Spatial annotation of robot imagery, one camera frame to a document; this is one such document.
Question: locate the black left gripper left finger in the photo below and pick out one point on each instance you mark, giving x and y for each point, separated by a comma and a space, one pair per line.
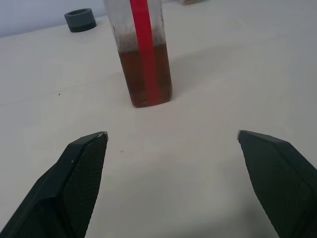
62, 188

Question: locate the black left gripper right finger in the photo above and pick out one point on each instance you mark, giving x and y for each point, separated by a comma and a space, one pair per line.
282, 183

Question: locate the clear plastic bottle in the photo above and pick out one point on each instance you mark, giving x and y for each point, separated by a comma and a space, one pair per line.
131, 72

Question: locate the marker pen pack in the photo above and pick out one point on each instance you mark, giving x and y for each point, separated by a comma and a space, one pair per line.
185, 1

